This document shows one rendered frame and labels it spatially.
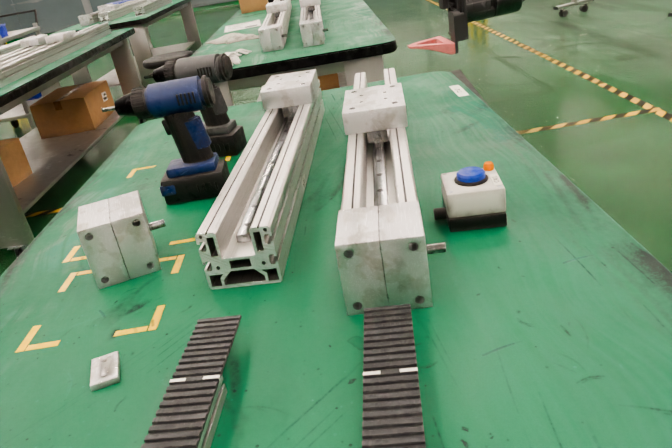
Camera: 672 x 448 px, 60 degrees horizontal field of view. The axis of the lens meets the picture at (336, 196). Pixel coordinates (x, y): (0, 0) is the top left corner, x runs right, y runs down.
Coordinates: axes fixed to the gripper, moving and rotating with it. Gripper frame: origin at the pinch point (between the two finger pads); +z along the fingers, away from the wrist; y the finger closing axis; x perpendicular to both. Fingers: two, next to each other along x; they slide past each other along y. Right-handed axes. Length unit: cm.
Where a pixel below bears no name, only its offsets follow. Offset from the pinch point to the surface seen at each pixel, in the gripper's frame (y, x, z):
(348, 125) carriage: -14.3, 6.0, 14.8
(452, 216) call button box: -20.2, 33.2, 6.9
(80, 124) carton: -96, -315, 149
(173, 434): -16, 62, 44
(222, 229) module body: -15, 30, 38
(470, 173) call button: -15.7, 30.7, 2.9
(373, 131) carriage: -16.7, 5.6, 10.5
